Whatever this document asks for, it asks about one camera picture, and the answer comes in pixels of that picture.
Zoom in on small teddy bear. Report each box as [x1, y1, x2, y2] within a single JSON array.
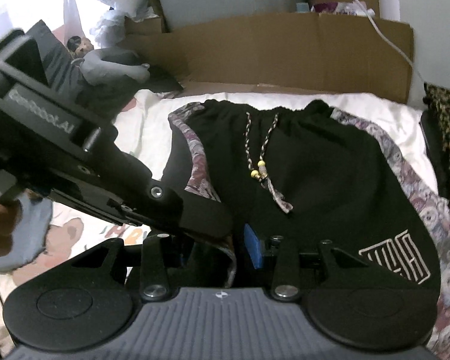
[[66, 36, 95, 59]]

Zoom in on light blue jeans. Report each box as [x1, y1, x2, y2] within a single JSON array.
[[0, 193, 53, 272]]

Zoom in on white bear print duvet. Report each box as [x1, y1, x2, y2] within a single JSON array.
[[0, 88, 440, 357]]

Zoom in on dark green pillow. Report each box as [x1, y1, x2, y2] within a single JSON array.
[[26, 20, 86, 103]]

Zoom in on brown cardboard sheet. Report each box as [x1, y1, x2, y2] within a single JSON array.
[[122, 13, 414, 103]]

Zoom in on white charging cable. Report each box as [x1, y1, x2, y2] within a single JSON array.
[[322, 0, 427, 83]]

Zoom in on grey plush toy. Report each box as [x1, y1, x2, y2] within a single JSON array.
[[74, 46, 150, 86]]

